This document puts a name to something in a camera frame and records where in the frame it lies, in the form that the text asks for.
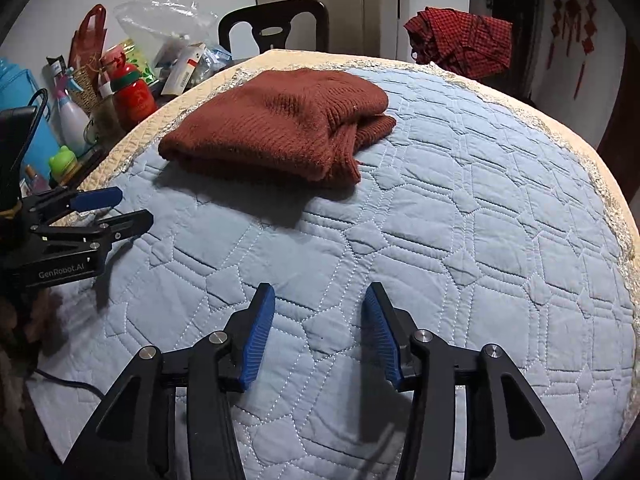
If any person's left hand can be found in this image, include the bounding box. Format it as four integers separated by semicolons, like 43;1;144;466
22;287;66;348

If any green snack packet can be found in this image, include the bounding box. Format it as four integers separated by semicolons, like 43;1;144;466
120;40;156;81

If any blue beige quilted table cover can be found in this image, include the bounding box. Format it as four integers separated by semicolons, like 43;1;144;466
27;49;640;480

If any white spray bottle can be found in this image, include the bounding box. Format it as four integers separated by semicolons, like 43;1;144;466
46;57;93;156

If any white medicine box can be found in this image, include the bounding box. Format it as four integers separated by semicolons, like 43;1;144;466
160;42;207;97

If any green bottle cap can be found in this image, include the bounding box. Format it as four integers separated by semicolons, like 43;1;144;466
48;145;81;186

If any clear glass jar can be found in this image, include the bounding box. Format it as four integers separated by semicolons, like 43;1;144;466
84;105;126;150

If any blue bag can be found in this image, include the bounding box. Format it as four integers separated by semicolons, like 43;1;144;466
0;57;61;181

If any brown ribbed knit sweater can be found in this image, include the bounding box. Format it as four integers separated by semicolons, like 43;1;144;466
157;67;398;191

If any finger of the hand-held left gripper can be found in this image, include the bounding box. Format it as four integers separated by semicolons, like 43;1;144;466
22;186;124;217
30;210;155;257

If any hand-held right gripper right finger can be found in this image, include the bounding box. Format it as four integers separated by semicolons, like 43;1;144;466
362;281;583;480

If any woven basket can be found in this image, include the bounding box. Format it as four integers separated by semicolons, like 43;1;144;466
70;67;103;113

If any black chair with oval cutout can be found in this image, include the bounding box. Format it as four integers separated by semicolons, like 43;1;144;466
218;0;330;56

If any red checked cloth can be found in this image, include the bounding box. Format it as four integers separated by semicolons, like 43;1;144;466
404;6;513;81

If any blue white plastic packet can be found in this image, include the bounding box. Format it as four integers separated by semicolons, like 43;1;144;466
197;45;233;83

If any red gift bag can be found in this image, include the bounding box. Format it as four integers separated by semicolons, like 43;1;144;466
67;4;108;78

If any red bottle with green lid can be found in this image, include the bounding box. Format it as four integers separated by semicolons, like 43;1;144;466
110;62;158;131

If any red knot wall decoration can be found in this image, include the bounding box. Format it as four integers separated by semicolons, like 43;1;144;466
575;0;599;102
547;0;564;70
564;0;582;57

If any dark doorway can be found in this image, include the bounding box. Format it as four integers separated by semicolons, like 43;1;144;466
486;0;546;103

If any dark brown door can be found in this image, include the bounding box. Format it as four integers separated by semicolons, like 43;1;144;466
596;72;636;196

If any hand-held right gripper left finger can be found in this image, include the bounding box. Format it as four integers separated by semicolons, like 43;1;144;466
62;282;277;480

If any beige tall cabinet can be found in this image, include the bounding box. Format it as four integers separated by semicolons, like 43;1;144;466
250;0;401;63

